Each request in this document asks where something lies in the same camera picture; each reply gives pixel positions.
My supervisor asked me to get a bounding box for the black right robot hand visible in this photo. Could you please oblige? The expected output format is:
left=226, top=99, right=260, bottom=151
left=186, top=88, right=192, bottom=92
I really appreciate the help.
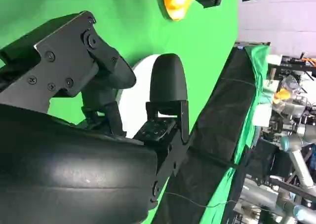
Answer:
left=0, top=10, right=191, bottom=224

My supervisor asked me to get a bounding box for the orange and white bread roll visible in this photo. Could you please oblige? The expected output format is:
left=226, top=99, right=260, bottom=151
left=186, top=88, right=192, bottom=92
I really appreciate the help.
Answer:
left=161, top=0, right=194, bottom=22

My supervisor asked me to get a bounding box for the green table cloth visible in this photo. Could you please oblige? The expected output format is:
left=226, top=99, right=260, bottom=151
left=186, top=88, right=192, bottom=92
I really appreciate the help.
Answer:
left=0, top=0, right=271, bottom=224

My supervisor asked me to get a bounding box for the lilac plate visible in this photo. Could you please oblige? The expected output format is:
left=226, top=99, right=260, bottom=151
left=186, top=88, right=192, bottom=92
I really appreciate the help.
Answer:
left=115, top=53, right=177, bottom=140

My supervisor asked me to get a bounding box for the black backdrop cloth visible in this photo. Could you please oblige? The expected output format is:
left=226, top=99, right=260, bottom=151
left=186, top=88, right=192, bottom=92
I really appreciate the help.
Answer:
left=160, top=48, right=257, bottom=224

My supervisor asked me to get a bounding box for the black equipment box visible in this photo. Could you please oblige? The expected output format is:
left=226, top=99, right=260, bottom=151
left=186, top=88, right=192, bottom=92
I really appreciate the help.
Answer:
left=246, top=139, right=292, bottom=183

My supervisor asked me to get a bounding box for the thin pale cord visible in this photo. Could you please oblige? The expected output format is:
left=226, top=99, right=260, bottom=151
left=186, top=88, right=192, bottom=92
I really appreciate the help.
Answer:
left=219, top=77, right=256, bottom=87
left=160, top=192, right=238, bottom=209

